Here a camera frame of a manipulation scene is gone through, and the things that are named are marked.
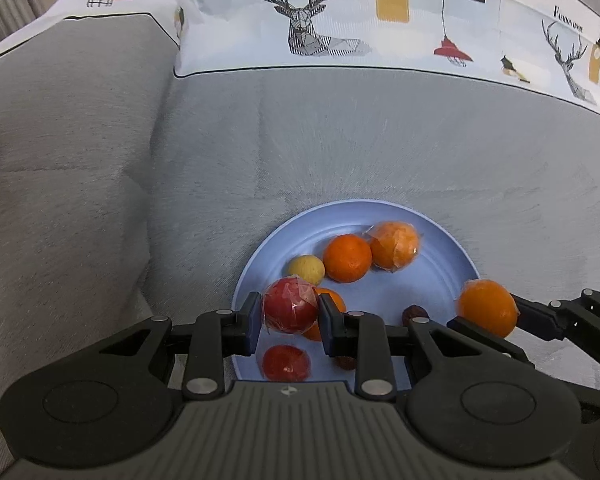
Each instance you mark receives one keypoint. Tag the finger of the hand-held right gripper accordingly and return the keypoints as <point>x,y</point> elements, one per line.
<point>480,342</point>
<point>535,317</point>

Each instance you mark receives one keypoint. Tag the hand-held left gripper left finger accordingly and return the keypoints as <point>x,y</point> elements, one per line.
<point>254,332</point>

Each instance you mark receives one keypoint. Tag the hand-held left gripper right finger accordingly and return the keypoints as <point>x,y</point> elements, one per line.
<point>326,332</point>

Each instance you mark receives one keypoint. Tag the dark brown chestnut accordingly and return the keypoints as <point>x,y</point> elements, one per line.
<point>415,312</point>
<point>345,362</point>

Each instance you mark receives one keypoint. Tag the red plastic-wrapped fruit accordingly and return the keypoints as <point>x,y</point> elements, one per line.
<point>286,362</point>
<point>290,305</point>

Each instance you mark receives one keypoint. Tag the yellow-green round fruit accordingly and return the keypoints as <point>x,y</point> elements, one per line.
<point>306,268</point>

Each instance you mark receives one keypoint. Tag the light blue plate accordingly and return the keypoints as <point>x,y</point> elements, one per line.
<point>430,270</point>

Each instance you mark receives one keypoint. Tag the plastic-wrapped orange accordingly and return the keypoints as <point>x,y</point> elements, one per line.
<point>395,245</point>

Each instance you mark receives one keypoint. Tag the grey deer-print duvet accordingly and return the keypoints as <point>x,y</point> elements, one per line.
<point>380,135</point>

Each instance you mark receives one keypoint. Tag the grey printed pillow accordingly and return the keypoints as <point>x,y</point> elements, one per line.
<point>70,135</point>

